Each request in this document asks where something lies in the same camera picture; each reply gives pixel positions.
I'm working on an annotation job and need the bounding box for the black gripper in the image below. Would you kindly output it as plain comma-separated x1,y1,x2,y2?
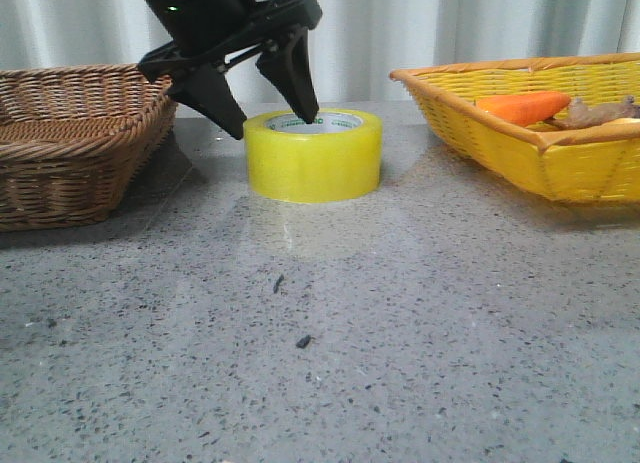
138,0,322,140

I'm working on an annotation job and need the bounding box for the yellow packing tape roll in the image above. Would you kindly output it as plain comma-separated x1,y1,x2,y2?
244,108,383,203

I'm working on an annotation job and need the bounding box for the white pleated curtain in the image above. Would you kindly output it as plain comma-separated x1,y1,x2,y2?
1,0,639,102

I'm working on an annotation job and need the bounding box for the brown wicker basket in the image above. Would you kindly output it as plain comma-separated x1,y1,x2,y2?
1,64,177,232

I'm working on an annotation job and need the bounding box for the orange toy carrot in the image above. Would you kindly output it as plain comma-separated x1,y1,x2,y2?
475,91,571,127

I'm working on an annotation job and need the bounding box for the brown ginger root toy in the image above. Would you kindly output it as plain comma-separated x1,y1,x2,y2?
545,95,639,130

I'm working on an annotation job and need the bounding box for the yellow wicker basket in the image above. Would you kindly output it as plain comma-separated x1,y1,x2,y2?
390,53,639,203

